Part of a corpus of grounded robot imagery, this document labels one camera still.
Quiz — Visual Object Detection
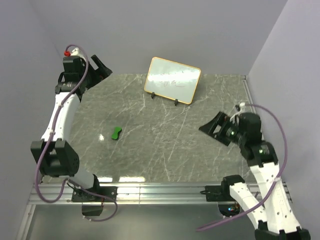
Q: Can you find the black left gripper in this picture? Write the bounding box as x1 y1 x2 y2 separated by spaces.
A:
78 54 112 90

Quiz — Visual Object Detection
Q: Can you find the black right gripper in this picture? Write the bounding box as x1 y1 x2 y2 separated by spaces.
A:
198 109 246 145

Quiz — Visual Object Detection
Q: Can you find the yellow framed whiteboard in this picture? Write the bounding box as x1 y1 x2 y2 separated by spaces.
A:
144 56 202 105

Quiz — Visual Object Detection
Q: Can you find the green whiteboard eraser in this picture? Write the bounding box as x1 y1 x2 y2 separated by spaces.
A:
111 126 122 141

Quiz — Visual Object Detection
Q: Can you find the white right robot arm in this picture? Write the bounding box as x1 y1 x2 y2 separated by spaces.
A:
199 112 311 240

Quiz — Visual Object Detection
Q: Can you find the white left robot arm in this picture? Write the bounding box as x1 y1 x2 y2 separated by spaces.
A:
30 51 112 201

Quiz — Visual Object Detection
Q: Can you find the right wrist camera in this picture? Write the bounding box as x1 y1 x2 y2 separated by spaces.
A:
238 112 262 142

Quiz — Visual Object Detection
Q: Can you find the aluminium right side rail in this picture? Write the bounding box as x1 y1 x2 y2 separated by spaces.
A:
241 74 265 141

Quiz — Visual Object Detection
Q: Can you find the aluminium rail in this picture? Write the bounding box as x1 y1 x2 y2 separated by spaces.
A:
27 182 292 206
241 74 265 141

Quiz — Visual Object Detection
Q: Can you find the wire whiteboard stand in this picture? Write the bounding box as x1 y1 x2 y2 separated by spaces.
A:
150 92 179 106

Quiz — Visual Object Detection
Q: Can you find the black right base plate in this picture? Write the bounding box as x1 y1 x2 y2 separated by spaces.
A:
200 185 236 203

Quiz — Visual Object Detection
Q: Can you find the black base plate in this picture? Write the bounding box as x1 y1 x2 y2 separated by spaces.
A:
200 185 236 203
71 186 118 203

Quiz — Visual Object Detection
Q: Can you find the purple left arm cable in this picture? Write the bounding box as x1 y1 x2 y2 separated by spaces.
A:
34 44 118 222

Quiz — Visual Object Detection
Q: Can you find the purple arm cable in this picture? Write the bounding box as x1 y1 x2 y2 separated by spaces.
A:
195 103 288 232
34 44 118 222

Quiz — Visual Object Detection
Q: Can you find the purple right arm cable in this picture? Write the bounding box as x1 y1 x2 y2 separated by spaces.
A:
195 103 288 232

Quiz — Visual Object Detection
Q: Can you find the aluminium front rail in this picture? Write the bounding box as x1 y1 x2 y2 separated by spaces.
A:
27 182 292 206

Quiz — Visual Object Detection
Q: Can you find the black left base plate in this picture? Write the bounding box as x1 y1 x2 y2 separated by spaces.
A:
71 186 118 203

